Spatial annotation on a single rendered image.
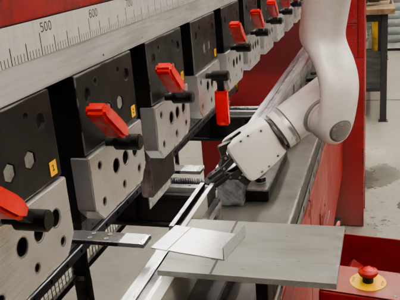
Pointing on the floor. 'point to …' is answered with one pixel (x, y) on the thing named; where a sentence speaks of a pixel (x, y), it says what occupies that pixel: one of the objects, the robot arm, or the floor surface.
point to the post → (84, 291)
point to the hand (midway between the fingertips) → (215, 178)
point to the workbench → (374, 77)
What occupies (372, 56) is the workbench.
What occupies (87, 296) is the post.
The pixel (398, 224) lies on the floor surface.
